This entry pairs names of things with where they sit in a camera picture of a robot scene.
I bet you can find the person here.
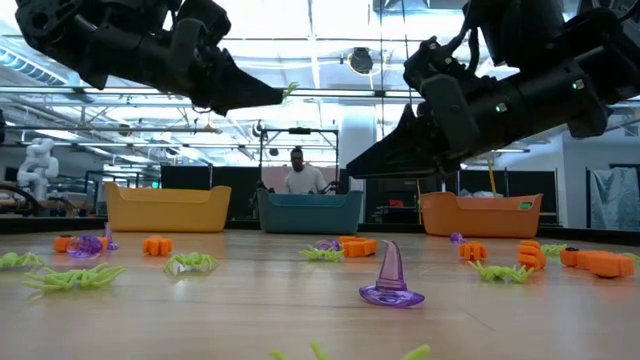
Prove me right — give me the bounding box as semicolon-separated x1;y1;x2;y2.
283;147;329;196

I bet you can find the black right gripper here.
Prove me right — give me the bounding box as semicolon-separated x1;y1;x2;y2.
345;29;532;180

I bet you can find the grey cover sheet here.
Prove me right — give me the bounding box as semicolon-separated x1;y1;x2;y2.
589;166;640;231

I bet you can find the orange plastic bin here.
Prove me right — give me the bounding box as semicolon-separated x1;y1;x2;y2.
418;192;544;239

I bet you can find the teal plastic bin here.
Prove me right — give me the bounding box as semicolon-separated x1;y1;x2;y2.
256;188;365;235

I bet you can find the black workstation frame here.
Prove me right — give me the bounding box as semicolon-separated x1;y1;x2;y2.
258;127;340;194

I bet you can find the black partition panel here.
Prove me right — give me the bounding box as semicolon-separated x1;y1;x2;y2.
364;169;560;226
159;164;261;221

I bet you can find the black ceiling cable reel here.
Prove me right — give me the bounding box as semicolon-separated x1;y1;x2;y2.
348;47;375;76

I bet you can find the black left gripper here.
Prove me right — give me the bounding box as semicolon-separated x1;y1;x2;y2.
94;0;284;116

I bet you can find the yellow plastic bin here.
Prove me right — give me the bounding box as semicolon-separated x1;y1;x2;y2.
104;182;233;234

